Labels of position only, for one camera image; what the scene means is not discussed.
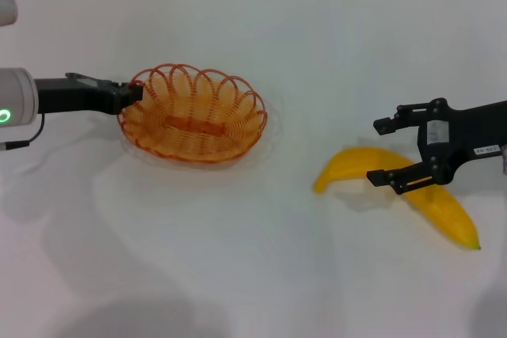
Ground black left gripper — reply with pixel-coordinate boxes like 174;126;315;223
36;72;144;116

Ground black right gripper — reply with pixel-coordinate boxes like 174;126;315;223
365;97;507;197

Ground orange wire basket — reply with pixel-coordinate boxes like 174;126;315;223
117;63;269;164

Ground yellow banana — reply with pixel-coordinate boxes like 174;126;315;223
313;146;483;252

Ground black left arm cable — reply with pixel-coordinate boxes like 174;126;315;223
0;113;47;152

